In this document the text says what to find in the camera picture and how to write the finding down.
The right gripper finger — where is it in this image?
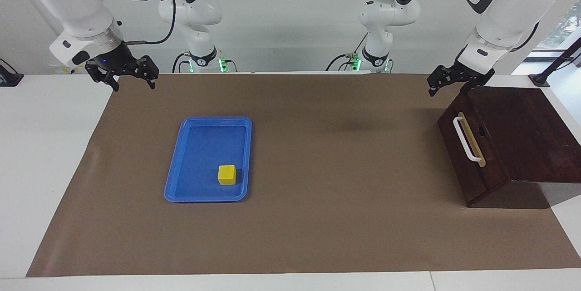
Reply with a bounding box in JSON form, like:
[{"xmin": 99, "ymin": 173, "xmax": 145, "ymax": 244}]
[
  {"xmin": 85, "ymin": 65, "xmax": 120, "ymax": 92},
  {"xmin": 129, "ymin": 55, "xmax": 159, "ymax": 90}
]

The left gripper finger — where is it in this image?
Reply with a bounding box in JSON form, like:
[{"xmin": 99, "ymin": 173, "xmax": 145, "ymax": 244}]
[
  {"xmin": 461, "ymin": 79, "xmax": 490, "ymax": 95},
  {"xmin": 427, "ymin": 65, "xmax": 457, "ymax": 98}
]

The wooden drawer with white handle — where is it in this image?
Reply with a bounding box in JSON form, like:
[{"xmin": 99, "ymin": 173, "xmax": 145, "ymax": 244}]
[{"xmin": 437, "ymin": 87, "xmax": 512, "ymax": 208}]

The yellow block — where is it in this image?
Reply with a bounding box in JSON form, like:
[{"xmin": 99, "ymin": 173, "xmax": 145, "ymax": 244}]
[{"xmin": 218, "ymin": 165, "xmax": 236, "ymax": 186}]

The black angled stand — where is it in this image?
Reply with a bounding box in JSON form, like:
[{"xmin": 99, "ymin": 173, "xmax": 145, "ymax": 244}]
[{"xmin": 529, "ymin": 37, "xmax": 581, "ymax": 88}]

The dark wooden cabinet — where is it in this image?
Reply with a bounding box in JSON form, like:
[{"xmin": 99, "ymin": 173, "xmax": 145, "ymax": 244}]
[{"xmin": 468, "ymin": 86, "xmax": 581, "ymax": 210}]

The blue plastic tray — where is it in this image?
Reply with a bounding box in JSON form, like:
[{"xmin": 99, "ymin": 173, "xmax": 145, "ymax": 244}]
[{"xmin": 163, "ymin": 116, "xmax": 252, "ymax": 203}]

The window with greenery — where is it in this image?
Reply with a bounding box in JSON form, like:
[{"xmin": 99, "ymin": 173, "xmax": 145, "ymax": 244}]
[{"xmin": 533, "ymin": 0, "xmax": 581, "ymax": 52}]

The brown table mat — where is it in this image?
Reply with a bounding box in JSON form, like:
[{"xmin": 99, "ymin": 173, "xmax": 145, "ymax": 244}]
[{"xmin": 26, "ymin": 72, "xmax": 581, "ymax": 278}]

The black right base cable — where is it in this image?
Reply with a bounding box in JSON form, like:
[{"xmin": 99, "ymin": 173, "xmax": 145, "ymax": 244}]
[{"xmin": 172, "ymin": 53, "xmax": 191, "ymax": 74}]

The black base cable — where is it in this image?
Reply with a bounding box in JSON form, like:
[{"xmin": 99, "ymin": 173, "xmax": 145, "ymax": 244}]
[
  {"xmin": 326, "ymin": 32, "xmax": 369, "ymax": 73},
  {"xmin": 172, "ymin": 53, "xmax": 191, "ymax": 74}
]

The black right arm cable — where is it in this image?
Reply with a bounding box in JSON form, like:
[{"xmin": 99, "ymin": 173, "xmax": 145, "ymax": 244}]
[{"xmin": 123, "ymin": 0, "xmax": 177, "ymax": 45}]

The black left base cable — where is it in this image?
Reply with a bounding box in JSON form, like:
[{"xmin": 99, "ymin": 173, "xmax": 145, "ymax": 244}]
[{"xmin": 326, "ymin": 32, "xmax": 369, "ymax": 73}]

